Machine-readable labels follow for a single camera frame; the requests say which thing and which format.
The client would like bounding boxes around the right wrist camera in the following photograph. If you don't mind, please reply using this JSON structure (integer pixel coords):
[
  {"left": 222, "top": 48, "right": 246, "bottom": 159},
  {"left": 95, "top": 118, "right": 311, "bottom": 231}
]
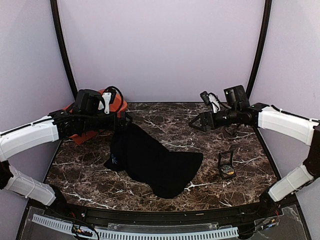
[{"left": 199, "top": 91, "right": 227, "bottom": 113}]

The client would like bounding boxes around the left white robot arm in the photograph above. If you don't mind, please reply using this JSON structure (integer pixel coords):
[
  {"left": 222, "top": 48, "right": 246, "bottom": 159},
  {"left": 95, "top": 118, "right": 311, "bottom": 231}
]
[{"left": 0, "top": 86, "right": 128, "bottom": 218}]

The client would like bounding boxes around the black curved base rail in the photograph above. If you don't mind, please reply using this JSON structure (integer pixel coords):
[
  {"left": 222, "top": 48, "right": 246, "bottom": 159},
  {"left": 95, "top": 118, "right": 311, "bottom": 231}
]
[{"left": 14, "top": 193, "right": 313, "bottom": 240}]

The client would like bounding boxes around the orange plastic tub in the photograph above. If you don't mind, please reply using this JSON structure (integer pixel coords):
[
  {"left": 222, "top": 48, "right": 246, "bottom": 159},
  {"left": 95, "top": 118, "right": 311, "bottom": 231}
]
[{"left": 56, "top": 89, "right": 117, "bottom": 145}]

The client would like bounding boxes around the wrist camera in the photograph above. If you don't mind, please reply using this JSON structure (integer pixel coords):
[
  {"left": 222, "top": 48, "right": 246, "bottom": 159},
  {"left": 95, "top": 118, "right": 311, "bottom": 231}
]
[
  {"left": 199, "top": 91, "right": 227, "bottom": 113},
  {"left": 98, "top": 86, "right": 128, "bottom": 116}
]

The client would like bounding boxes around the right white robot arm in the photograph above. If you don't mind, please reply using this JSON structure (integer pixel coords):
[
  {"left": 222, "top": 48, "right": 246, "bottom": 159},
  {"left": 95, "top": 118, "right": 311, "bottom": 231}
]
[{"left": 189, "top": 85, "right": 320, "bottom": 217}]

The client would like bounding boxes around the white slotted cable duct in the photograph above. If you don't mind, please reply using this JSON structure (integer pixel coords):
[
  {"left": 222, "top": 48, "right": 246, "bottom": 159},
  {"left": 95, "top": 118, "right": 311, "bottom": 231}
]
[{"left": 32, "top": 214, "right": 239, "bottom": 240}]

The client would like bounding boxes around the black frame post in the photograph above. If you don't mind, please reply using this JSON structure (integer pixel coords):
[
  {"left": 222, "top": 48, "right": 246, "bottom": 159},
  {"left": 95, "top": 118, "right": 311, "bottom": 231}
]
[
  {"left": 246, "top": 0, "right": 272, "bottom": 98},
  {"left": 50, "top": 0, "right": 78, "bottom": 99}
]

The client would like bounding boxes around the left black frame post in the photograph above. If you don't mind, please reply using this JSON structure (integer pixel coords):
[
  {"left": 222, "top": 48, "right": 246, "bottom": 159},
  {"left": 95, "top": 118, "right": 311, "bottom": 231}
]
[{"left": 50, "top": 0, "right": 78, "bottom": 99}]

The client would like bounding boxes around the black t-shirt with blue logo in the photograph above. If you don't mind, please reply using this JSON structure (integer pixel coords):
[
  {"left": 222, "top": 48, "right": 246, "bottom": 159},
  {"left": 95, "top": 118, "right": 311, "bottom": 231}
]
[{"left": 103, "top": 123, "right": 204, "bottom": 199}]

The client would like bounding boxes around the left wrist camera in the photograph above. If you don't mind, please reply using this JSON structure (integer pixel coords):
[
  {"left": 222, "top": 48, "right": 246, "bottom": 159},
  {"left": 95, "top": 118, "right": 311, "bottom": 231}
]
[{"left": 98, "top": 86, "right": 128, "bottom": 116}]

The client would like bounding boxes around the right black frame post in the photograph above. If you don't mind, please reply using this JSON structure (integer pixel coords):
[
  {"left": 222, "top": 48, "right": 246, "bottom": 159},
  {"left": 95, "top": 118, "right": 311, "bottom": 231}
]
[{"left": 246, "top": 0, "right": 272, "bottom": 98}]

